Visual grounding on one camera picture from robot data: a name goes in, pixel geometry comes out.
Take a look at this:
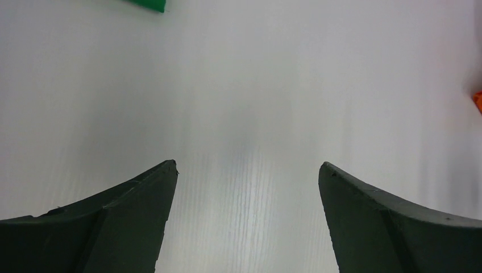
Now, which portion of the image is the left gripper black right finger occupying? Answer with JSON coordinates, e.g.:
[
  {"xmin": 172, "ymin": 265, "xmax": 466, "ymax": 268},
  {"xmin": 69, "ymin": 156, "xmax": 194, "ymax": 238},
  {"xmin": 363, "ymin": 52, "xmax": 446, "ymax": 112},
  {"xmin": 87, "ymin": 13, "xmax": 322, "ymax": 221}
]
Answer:
[{"xmin": 318, "ymin": 162, "xmax": 481, "ymax": 272}]

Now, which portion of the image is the green t shirt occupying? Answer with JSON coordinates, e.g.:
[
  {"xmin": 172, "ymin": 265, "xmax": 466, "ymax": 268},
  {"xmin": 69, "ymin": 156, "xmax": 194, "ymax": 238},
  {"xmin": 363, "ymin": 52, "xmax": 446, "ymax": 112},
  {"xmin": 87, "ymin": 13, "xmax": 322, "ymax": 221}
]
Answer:
[{"xmin": 126, "ymin": 0, "xmax": 167, "ymax": 13}]

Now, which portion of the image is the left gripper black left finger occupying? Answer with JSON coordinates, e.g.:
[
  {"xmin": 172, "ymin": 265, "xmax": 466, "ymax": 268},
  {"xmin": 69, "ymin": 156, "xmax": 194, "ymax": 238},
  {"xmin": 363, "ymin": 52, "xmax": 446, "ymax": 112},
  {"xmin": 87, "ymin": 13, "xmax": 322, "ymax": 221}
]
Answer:
[{"xmin": 1, "ymin": 160, "xmax": 178, "ymax": 272}]

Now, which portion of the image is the orange t shirt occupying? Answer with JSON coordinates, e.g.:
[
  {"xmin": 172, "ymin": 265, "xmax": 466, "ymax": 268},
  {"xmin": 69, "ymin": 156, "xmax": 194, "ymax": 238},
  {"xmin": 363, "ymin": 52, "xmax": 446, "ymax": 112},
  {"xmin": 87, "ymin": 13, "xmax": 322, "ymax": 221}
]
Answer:
[{"xmin": 472, "ymin": 91, "xmax": 482, "ymax": 114}]

